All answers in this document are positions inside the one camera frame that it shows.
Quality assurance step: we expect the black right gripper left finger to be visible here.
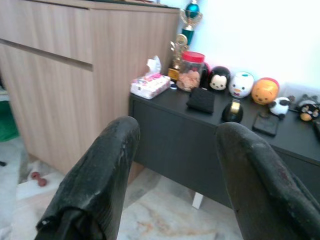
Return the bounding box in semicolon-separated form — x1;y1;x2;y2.
34;116;141;240

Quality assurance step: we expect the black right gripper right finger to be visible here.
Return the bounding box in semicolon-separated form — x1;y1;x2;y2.
215;121;320;240

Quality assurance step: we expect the red dumbbell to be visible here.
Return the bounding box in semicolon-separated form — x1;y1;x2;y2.
30;171;48;188

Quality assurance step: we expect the black phone case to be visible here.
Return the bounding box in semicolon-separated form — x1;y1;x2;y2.
251;111;280;137

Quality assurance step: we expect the black round bottle gold band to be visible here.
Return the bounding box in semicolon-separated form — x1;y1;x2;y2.
221;98;244;124

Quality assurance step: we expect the small panda plush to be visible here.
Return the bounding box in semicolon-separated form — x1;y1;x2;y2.
268;96;291;120

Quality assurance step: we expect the black low cabinet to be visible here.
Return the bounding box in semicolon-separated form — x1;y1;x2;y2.
128;86;320;210

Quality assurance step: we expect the black bird plush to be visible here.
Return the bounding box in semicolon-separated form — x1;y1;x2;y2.
297;102;320;123

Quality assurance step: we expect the orange bear plush ball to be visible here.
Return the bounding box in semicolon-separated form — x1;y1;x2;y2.
250;77;281;105

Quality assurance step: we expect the grey plush toy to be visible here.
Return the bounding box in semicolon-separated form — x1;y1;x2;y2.
287;93;320;106

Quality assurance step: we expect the pink white tissue pack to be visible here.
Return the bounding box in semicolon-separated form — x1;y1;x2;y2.
129;55;172;100

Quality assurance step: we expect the light wood cabinet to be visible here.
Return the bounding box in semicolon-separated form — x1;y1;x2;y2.
0;0;181;176

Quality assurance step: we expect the white duck plush ball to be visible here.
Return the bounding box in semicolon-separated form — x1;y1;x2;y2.
228;71;255;98

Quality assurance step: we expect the green box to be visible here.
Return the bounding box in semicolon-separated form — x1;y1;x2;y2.
0;99;21;143

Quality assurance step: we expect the black fabric wallet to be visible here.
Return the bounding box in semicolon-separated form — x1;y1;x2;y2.
186;87;216;115

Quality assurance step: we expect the black mouse plush ball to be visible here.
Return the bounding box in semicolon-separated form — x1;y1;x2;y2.
208;65;232;94

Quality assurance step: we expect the clear jar with red lid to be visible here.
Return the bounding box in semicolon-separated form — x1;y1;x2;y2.
176;51;206;93

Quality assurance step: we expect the small gold trophy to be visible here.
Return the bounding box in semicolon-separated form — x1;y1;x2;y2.
167;33;190;82

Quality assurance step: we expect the teal and gold trophy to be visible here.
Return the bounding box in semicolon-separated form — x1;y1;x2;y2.
179;0;204;46

